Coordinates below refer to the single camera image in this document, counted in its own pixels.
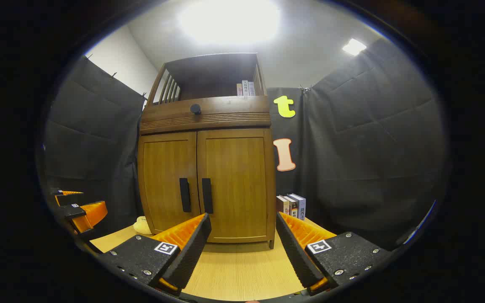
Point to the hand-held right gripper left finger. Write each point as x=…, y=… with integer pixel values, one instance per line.
x=194, y=246

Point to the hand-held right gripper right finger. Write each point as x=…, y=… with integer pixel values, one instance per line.
x=295, y=248

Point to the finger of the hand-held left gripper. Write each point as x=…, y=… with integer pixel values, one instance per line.
x=67, y=198
x=86, y=214

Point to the wooden shoe cabinet door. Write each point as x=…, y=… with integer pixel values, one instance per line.
x=164, y=176
x=238, y=181

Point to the wooden double-door shoe cabinet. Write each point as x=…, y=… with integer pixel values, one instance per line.
x=204, y=71

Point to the brown thick book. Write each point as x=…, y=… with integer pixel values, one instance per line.
x=281, y=205

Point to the pale yellow toy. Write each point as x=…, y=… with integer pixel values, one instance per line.
x=142, y=226

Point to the black backdrop cloth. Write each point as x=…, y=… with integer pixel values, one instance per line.
x=373, y=147

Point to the wooden drawer with black knob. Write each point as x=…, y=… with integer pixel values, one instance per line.
x=234, y=113

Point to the metal cloth clip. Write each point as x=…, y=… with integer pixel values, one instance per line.
x=306, y=89

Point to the beige small book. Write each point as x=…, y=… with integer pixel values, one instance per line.
x=239, y=89

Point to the grey small book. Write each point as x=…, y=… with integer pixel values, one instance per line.
x=251, y=88

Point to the white small book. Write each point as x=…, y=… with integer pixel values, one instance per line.
x=245, y=88

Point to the small ceiling light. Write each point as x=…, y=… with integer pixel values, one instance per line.
x=354, y=47

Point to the large ceiling light panel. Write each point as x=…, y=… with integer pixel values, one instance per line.
x=230, y=19

